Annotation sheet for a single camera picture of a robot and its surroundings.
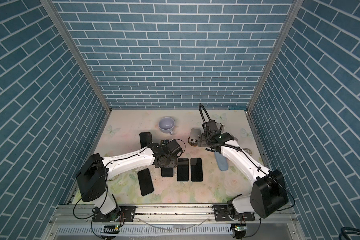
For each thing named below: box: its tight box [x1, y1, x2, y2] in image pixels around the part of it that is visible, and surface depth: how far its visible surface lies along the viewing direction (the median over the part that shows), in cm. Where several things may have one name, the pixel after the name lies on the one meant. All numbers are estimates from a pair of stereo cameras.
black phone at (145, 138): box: [139, 132, 152, 149], surface depth 88 cm
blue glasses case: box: [214, 151, 228, 171], surface depth 92 cm
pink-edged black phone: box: [161, 167, 174, 177], surface depth 84 cm
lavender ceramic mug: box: [158, 116, 175, 135], surface depth 108 cm
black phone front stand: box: [137, 168, 154, 196], surface depth 86 cm
